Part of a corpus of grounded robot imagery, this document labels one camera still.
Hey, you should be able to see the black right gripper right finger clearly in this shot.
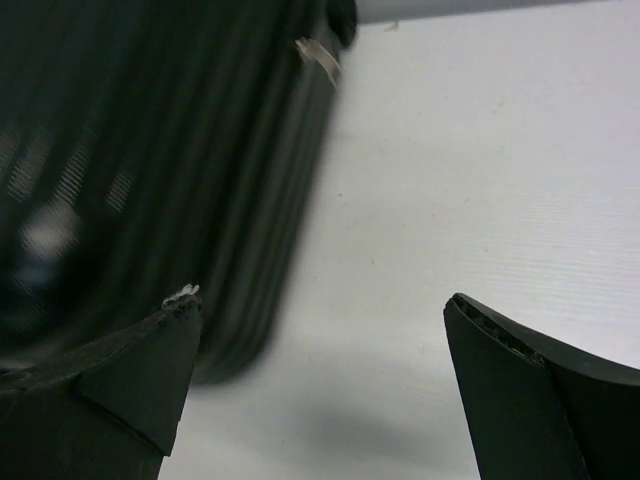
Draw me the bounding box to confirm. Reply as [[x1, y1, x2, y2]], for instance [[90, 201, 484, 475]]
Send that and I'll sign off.
[[443, 293, 639, 480]]

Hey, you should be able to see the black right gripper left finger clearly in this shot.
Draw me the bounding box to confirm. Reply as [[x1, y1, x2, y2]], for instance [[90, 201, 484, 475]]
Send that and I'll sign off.
[[1, 293, 203, 479]]

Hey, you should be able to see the black hard-shell suitcase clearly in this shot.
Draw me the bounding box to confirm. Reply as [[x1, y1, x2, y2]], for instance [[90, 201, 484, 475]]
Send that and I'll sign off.
[[1, 1, 358, 385]]

